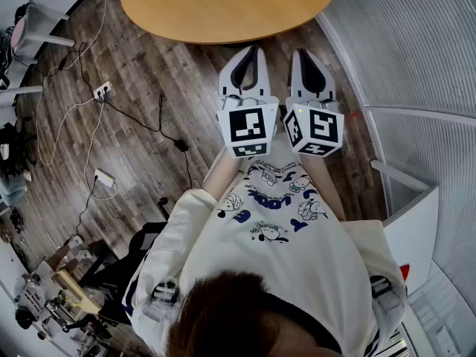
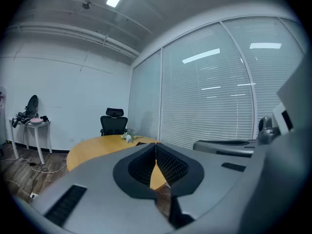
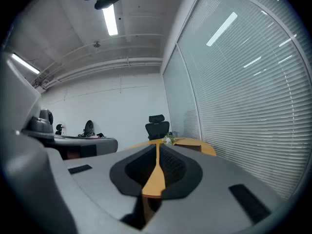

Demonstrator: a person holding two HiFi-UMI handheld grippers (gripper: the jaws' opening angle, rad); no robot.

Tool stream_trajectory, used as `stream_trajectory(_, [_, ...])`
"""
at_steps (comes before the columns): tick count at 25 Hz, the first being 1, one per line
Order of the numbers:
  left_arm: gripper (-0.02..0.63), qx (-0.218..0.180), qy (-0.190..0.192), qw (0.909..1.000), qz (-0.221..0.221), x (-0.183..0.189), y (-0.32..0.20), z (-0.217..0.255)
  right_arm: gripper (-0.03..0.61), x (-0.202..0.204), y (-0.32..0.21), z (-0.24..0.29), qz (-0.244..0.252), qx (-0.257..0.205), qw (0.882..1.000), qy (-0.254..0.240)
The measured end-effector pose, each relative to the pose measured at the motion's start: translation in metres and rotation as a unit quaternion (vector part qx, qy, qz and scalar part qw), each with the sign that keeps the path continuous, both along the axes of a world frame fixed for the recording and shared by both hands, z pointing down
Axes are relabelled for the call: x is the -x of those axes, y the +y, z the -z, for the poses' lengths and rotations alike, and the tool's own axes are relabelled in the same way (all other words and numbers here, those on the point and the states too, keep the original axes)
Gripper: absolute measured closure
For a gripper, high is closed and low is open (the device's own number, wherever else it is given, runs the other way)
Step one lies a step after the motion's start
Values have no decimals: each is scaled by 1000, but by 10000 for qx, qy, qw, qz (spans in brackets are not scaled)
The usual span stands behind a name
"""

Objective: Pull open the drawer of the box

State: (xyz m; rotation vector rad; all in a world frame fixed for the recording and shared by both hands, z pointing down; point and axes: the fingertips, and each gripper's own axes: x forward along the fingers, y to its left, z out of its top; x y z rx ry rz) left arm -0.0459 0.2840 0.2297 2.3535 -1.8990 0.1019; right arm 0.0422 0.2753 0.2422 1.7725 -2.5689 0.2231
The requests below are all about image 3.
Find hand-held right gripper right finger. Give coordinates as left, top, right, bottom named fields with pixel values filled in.
left=145, top=143, right=290, bottom=234

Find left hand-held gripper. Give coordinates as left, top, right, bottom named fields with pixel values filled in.
left=21, top=108, right=119, bottom=160

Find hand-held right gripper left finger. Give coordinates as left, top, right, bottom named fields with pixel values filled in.
left=46, top=143, right=158, bottom=234

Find black desk fan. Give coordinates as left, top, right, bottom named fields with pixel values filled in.
left=83, top=119, right=96, bottom=137

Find black office chair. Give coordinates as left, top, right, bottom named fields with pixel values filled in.
left=145, top=114, right=171, bottom=141

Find white flower bouquet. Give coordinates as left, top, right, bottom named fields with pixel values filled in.
left=161, top=132, right=176, bottom=145

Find white ceiling pipes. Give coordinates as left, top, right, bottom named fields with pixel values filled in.
left=31, top=57, right=163, bottom=89

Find narrow white window blinds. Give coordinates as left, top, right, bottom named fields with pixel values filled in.
left=162, top=45, right=202, bottom=141

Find wide white window blinds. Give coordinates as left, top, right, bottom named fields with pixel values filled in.
left=177, top=0, right=312, bottom=201

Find long ceiling light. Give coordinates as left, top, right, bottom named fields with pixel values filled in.
left=11, top=53, right=41, bottom=75
left=101, top=3, right=119, bottom=37

